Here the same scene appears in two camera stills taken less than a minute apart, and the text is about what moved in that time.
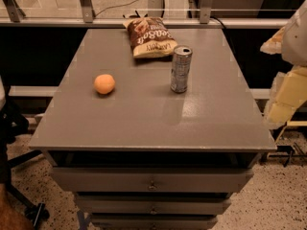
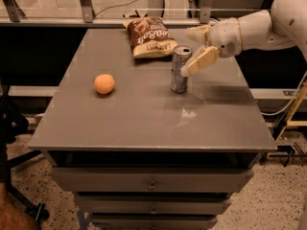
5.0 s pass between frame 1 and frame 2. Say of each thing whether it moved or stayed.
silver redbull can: stayed
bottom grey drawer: stayed
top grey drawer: stayed
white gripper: moved
